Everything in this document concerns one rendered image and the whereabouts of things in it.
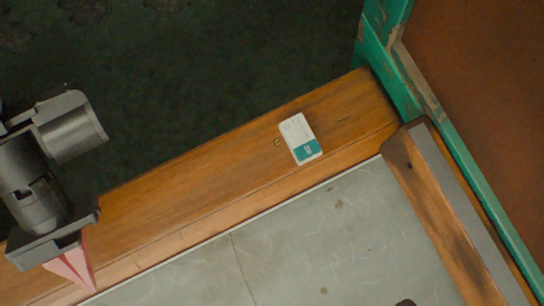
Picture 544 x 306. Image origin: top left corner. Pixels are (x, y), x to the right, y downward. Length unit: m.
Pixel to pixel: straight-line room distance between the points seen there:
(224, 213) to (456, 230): 0.30
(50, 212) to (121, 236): 0.19
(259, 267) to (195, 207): 0.12
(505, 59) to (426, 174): 0.22
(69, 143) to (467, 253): 0.46
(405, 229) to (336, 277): 0.11
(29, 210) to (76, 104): 0.12
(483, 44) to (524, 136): 0.09
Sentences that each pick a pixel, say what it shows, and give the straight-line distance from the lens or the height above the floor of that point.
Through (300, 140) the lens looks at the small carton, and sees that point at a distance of 0.82.
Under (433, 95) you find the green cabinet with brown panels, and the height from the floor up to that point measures 0.87.
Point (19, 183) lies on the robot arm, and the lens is 0.66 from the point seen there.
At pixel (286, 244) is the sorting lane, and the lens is 0.83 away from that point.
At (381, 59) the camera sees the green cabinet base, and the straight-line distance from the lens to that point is 0.83.
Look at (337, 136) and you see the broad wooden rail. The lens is 0.84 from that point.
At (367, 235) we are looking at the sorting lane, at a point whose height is 0.74.
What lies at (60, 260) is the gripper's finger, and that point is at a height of 0.93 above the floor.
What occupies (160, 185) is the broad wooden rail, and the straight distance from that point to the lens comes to 0.84.
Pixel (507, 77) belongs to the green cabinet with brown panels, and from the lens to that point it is 0.59.
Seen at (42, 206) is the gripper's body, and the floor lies 0.96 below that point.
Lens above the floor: 1.57
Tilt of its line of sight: 75 degrees down
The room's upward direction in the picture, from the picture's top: 9 degrees counter-clockwise
